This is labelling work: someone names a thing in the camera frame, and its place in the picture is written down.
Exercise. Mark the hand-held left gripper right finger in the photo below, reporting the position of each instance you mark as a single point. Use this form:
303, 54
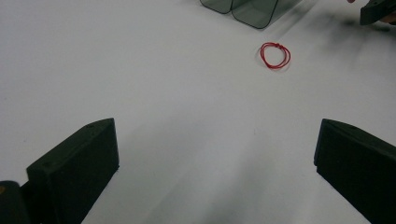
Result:
358, 165

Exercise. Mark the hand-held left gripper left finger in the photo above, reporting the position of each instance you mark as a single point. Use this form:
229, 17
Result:
77, 168

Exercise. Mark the red rubber band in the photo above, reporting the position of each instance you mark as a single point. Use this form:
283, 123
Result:
277, 45

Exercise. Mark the clear plastic compartment box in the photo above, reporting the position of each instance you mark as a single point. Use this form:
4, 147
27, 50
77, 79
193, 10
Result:
252, 12

